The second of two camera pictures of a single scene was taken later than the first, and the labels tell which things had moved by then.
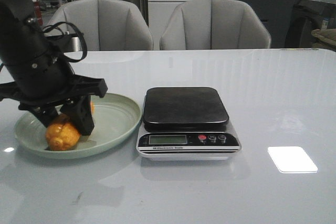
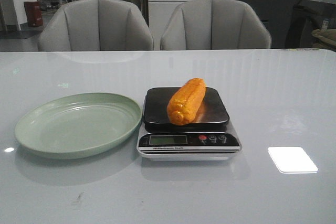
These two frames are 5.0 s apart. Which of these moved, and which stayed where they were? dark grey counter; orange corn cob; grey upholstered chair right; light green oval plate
Moved: orange corn cob
Stayed: light green oval plate; dark grey counter; grey upholstered chair right
